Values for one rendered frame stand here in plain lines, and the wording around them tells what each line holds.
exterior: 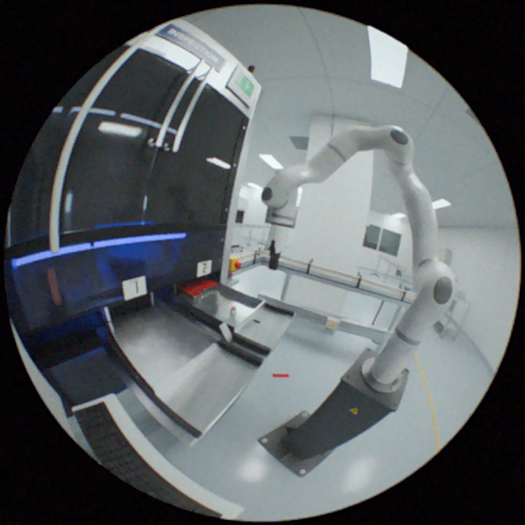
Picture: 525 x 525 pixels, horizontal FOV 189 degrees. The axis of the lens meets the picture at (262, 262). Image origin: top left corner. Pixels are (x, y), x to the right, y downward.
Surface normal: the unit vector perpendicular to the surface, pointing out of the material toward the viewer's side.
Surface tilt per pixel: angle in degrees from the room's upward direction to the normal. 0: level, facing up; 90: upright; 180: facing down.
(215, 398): 0
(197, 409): 0
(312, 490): 0
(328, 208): 90
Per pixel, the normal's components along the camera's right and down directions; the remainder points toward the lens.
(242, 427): 0.18, -0.95
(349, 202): -0.41, 0.16
